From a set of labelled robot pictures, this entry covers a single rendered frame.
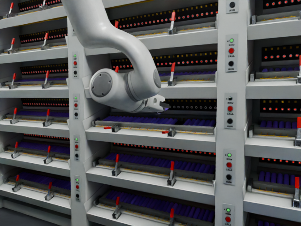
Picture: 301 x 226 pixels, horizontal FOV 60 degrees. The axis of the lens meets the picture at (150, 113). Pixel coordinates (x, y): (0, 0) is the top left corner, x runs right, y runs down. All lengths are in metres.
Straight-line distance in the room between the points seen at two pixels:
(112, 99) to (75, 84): 0.67
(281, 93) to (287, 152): 0.19
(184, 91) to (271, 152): 0.36
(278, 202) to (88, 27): 0.79
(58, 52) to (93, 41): 0.74
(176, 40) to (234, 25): 0.21
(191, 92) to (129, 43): 0.43
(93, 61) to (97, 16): 0.66
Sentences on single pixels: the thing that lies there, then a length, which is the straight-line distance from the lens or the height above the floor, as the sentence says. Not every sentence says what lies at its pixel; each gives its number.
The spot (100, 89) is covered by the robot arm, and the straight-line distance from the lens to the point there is 0.62.
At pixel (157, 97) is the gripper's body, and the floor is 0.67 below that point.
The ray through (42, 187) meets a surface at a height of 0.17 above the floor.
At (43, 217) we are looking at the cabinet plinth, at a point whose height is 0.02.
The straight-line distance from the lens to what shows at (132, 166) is 1.19.
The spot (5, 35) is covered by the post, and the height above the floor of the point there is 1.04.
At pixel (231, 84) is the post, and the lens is 0.93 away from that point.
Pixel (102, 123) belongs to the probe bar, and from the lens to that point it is 1.23.
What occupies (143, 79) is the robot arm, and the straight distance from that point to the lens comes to 0.60.
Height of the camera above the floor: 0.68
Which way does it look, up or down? 4 degrees down
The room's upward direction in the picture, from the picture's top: straight up
